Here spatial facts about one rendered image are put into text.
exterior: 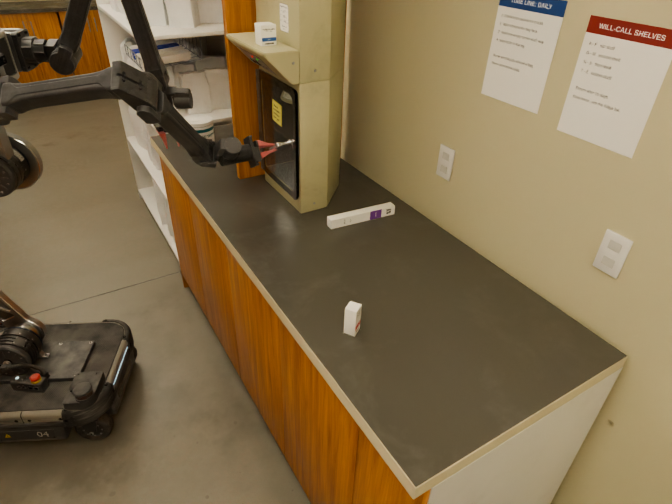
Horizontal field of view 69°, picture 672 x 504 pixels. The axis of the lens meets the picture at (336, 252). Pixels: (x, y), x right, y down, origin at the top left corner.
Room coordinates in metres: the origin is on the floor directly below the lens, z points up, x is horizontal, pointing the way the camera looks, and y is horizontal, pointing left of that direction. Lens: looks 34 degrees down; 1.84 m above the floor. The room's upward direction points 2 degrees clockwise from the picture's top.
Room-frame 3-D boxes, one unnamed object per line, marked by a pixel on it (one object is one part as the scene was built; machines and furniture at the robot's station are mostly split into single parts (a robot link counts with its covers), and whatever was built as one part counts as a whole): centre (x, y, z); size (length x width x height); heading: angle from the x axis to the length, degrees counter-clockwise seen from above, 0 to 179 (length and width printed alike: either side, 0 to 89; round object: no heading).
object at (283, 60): (1.66, 0.27, 1.46); 0.32 x 0.12 x 0.10; 32
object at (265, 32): (1.62, 0.25, 1.54); 0.05 x 0.05 x 0.06; 33
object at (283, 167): (1.68, 0.23, 1.19); 0.30 x 0.01 x 0.40; 32
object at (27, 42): (1.68, 1.02, 1.45); 0.09 x 0.08 x 0.12; 6
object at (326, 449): (1.58, 0.07, 0.45); 2.05 x 0.67 x 0.90; 32
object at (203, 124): (2.10, 0.64, 1.02); 0.13 x 0.13 x 0.15
